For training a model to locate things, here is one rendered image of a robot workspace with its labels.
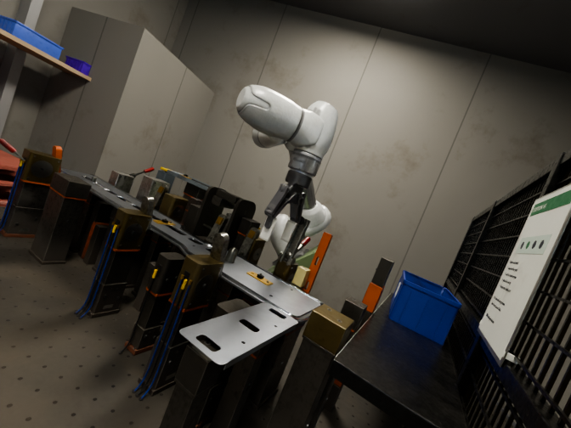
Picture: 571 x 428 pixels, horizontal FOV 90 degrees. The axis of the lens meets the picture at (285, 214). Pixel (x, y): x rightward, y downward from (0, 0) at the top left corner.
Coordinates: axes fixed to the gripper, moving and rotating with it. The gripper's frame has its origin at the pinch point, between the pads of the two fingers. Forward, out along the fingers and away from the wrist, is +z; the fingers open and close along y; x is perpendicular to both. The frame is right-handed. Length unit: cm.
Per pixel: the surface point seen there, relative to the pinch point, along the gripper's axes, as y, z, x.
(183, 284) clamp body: 25.8, 15.5, -5.1
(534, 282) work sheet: 20, -14, 54
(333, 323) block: 16.9, 8.5, 28.5
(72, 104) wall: -57, -19, -272
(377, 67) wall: -244, -188, -83
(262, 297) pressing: 10.6, 14.5, 8.1
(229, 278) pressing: 10.8, 14.5, -3.2
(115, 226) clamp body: 22.5, 14.6, -40.2
